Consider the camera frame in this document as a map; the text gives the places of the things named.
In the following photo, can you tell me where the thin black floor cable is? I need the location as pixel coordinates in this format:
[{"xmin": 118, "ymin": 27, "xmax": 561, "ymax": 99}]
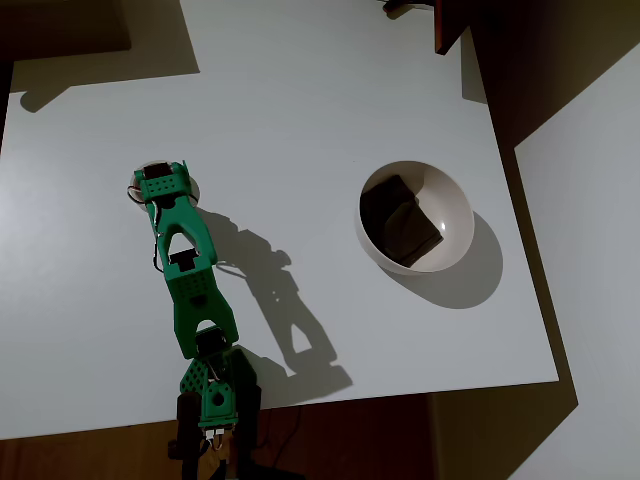
[{"xmin": 257, "ymin": 404, "xmax": 307, "ymax": 469}]

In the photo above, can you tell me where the white tape roll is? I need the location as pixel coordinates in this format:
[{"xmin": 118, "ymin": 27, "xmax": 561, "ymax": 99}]
[{"xmin": 127, "ymin": 159, "xmax": 202, "ymax": 215}]

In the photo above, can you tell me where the dark brown furniture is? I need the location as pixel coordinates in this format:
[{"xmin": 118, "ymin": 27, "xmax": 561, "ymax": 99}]
[{"xmin": 0, "ymin": 0, "xmax": 134, "ymax": 64}]

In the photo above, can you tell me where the black folded cloth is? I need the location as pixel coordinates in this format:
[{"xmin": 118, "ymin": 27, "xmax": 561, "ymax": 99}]
[{"xmin": 359, "ymin": 173, "xmax": 446, "ymax": 268}]

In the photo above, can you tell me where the black table clamp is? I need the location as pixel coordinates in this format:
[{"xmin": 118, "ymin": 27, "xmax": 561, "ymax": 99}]
[{"xmin": 167, "ymin": 392, "xmax": 202, "ymax": 480}]

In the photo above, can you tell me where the brown wooden board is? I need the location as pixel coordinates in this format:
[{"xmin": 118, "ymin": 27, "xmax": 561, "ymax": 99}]
[{"xmin": 433, "ymin": 0, "xmax": 474, "ymax": 57}]

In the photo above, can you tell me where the white bowl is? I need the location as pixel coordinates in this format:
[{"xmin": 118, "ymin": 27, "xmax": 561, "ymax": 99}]
[{"xmin": 354, "ymin": 159, "xmax": 476, "ymax": 274}]

